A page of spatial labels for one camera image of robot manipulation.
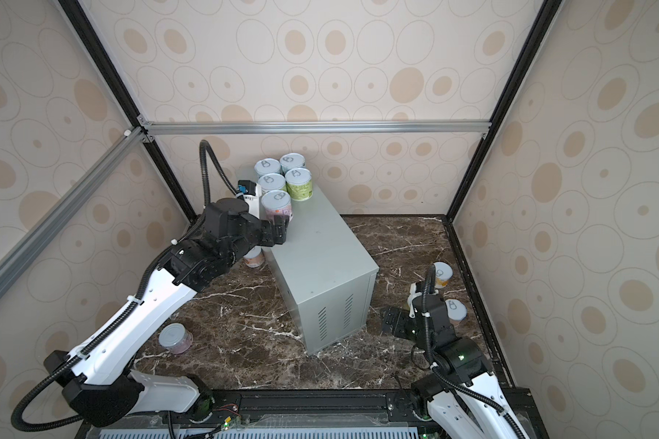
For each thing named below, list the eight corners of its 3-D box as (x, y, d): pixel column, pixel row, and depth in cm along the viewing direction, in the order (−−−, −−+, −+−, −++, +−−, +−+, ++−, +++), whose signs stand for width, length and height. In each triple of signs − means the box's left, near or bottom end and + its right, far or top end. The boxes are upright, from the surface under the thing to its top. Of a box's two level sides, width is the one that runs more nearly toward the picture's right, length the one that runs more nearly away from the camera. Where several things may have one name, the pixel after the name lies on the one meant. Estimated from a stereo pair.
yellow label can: (433, 287, 100) (437, 279, 96) (434, 268, 106) (438, 259, 101) (447, 290, 99) (452, 282, 95) (447, 271, 105) (452, 262, 100)
